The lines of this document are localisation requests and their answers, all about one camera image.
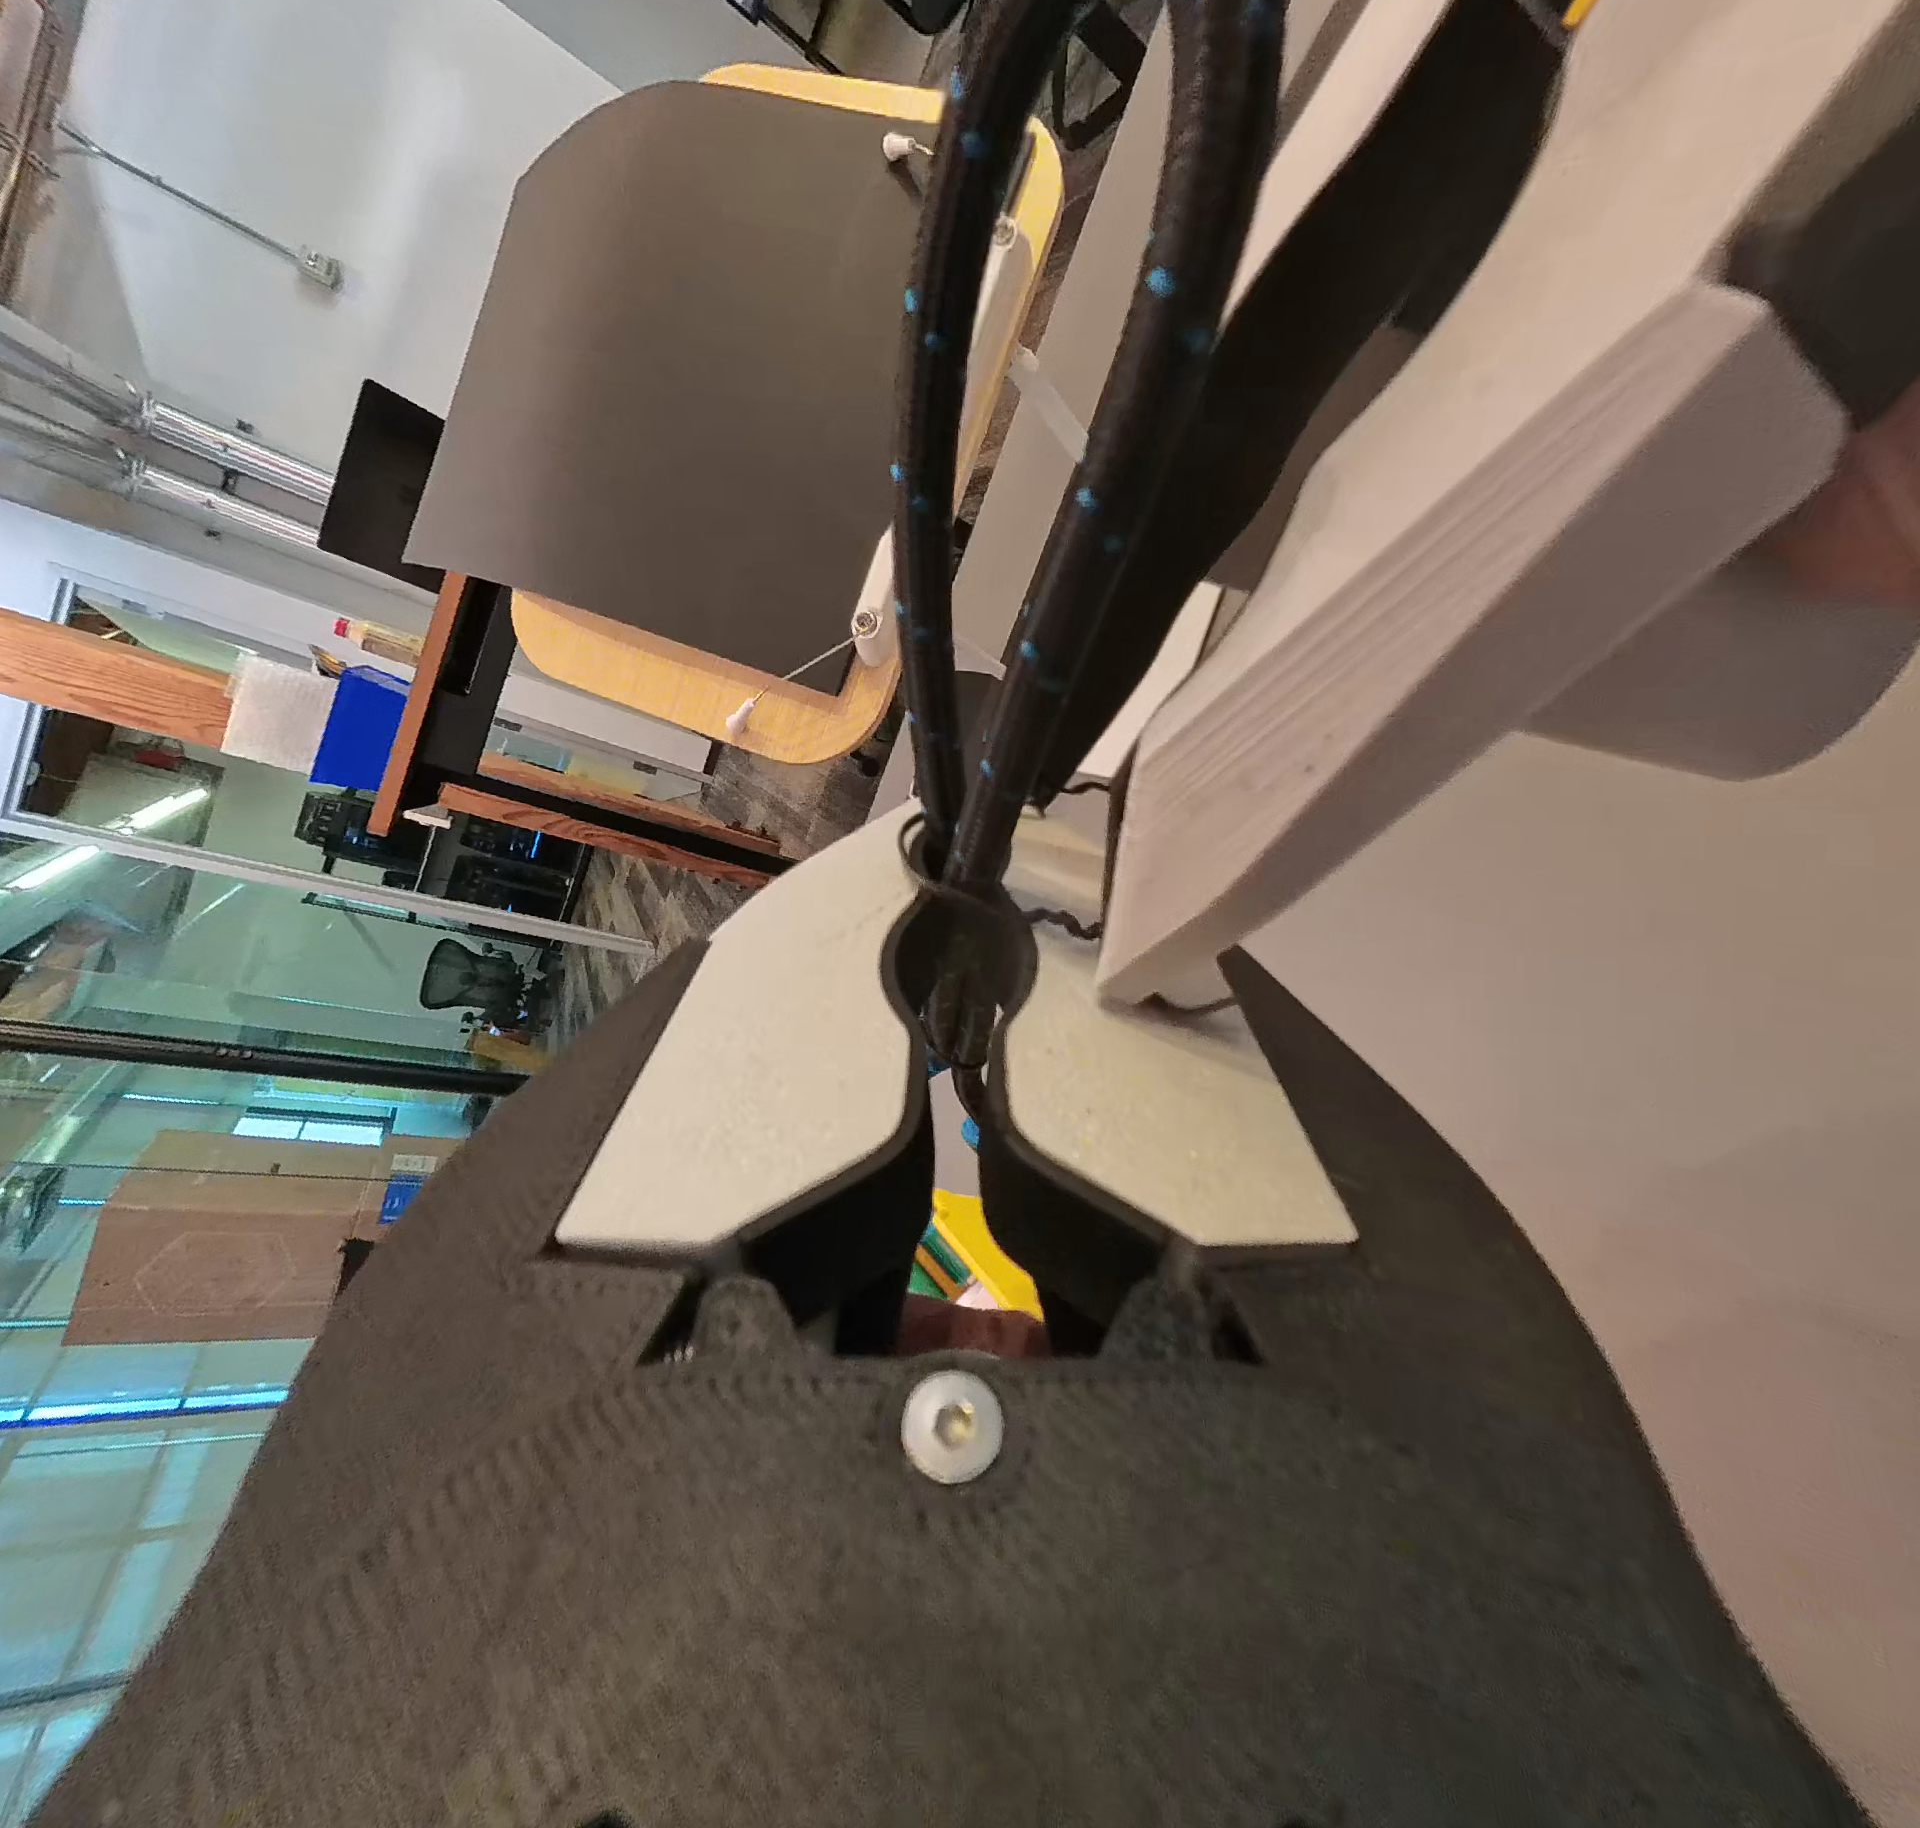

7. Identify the black braided hdmi cable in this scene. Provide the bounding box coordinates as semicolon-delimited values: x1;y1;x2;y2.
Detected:
888;0;1262;1111

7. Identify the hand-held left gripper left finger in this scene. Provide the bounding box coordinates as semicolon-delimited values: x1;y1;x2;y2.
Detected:
553;802;933;1266

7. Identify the person's right hand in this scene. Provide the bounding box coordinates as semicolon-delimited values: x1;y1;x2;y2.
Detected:
1807;419;1920;616

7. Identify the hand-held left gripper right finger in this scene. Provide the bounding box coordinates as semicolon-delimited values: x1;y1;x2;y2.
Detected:
984;818;1363;1278

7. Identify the blue storage bin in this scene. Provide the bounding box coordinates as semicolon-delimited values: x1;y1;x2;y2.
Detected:
310;664;422;796

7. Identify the brown cardboard box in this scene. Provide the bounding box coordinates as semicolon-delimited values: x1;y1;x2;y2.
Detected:
66;1125;477;1350

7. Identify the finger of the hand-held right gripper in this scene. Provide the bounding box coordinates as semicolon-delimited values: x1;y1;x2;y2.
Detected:
1037;0;1562;780
1096;0;1920;1009

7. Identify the brown wooden side desk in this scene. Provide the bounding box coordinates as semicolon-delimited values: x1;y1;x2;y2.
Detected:
360;568;801;888

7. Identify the black wall screen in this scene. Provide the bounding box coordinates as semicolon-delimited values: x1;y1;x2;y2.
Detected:
316;380;453;576

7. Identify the dark monitor with wooden back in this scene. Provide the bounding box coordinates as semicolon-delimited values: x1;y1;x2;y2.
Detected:
401;65;1071;780

